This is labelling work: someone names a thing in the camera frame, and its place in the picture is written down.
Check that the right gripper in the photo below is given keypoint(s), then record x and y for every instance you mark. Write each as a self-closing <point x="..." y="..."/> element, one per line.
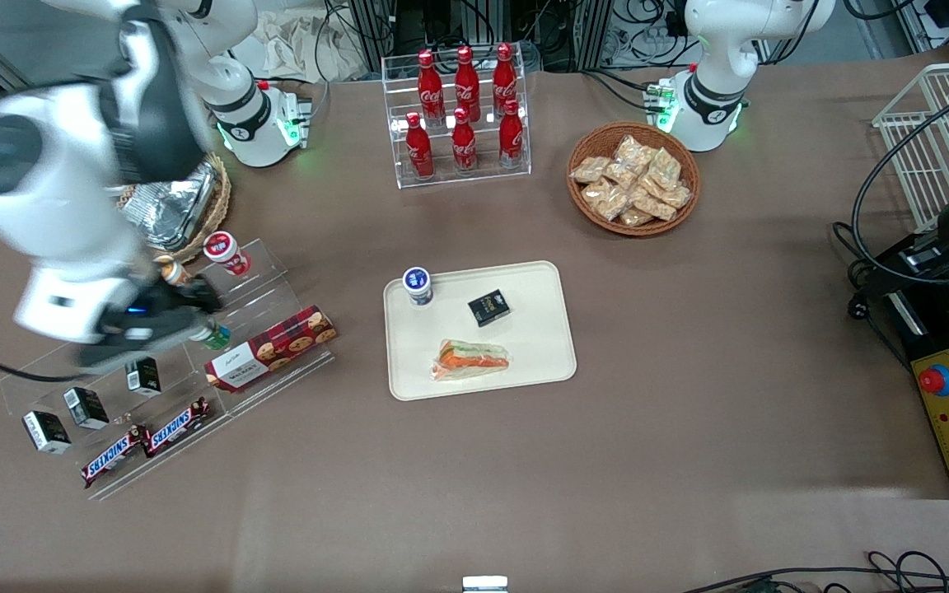
<point x="168" y="308"/>

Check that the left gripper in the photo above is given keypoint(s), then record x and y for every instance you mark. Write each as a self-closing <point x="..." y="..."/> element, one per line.
<point x="909" y="264"/>

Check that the triangle sandwich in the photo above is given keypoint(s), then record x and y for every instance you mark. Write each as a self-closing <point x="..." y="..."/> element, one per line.
<point x="470" y="361"/>

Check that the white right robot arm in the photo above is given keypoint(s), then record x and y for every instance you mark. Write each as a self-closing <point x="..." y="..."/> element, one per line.
<point x="54" y="181"/>

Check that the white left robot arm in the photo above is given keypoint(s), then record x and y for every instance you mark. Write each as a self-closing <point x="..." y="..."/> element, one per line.
<point x="717" y="91"/>

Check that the beige plastic tray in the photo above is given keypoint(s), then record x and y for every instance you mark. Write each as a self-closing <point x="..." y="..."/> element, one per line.
<point x="483" y="329"/>

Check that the green lid cup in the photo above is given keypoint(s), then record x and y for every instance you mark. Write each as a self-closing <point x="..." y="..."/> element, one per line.
<point x="219" y="336"/>

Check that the orange lid cup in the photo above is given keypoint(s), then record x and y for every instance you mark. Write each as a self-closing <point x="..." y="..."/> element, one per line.
<point x="171" y="268"/>

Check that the red lid cup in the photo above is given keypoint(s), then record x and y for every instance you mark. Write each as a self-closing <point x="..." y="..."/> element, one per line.
<point x="225" y="249"/>

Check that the red tartan shortbread box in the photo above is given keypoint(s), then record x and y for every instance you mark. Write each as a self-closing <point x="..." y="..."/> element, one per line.
<point x="273" y="347"/>

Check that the small black white box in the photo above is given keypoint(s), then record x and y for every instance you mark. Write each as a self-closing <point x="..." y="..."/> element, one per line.
<point x="46" y="431"/>
<point x="86" y="408"/>
<point x="142" y="375"/>

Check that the clear acrylic tiered stand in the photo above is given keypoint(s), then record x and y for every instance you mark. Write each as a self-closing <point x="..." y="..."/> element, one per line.
<point x="194" y="403"/>

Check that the oval wicker basket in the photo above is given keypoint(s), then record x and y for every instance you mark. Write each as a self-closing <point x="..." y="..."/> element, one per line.
<point x="217" y="218"/>

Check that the foil container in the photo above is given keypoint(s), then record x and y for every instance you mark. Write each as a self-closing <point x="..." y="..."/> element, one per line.
<point x="174" y="214"/>

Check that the Snickers bar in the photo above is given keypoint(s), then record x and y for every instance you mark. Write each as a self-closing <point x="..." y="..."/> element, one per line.
<point x="112" y="457"/>
<point x="178" y="427"/>

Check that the red emergency stop button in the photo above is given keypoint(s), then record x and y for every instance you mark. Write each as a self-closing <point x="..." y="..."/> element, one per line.
<point x="936" y="380"/>

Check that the blue lid cup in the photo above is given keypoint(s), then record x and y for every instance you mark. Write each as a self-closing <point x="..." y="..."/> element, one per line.
<point x="418" y="284"/>

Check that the clear packet of biscuits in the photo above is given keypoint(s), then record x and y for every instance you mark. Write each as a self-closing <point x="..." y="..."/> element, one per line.
<point x="677" y="197"/>
<point x="654" y="205"/>
<point x="636" y="151"/>
<point x="621" y="175"/>
<point x="666" y="167"/>
<point x="589" y="170"/>
<point x="606" y="199"/>
<point x="636" y="217"/>

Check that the red Coca-Cola bottle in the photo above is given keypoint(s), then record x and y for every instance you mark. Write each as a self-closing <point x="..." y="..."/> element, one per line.
<point x="505" y="78"/>
<point x="430" y="86"/>
<point x="464" y="147"/>
<point x="511" y="138"/>
<point x="467" y="82"/>
<point x="419" y="152"/>

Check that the small black box gold print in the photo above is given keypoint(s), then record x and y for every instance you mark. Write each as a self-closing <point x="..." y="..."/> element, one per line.
<point x="488" y="308"/>

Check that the beige crumpled cloth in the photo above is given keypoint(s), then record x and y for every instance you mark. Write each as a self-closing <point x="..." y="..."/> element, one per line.
<point x="301" y="45"/>

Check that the clear acrylic bottle rack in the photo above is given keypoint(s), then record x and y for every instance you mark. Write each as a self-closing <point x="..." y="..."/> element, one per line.
<point x="483" y="173"/>

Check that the round wicker basket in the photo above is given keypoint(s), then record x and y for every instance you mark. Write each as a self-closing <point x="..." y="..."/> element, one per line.
<point x="590" y="214"/>

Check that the small white block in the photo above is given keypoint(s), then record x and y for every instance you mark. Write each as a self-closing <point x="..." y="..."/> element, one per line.
<point x="485" y="585"/>

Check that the aluminium equipment rack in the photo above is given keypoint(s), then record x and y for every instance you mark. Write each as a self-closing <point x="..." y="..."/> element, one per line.
<point x="474" y="25"/>

